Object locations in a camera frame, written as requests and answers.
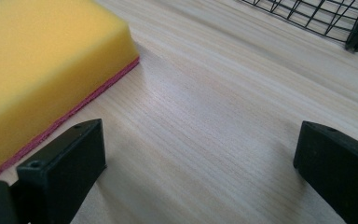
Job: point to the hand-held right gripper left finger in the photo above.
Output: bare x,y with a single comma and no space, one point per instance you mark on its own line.
65,161

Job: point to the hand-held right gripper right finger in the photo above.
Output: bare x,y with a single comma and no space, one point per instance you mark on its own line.
338,174

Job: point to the yellow sponge with pink base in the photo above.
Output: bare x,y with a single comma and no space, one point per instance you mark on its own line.
37,71

